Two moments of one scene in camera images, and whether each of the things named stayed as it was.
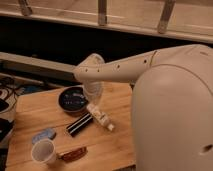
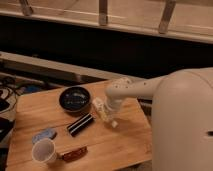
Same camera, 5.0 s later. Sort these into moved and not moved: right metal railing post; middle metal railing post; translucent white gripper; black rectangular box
Moved: translucent white gripper
Not moved: middle metal railing post; right metal railing post; black rectangular box
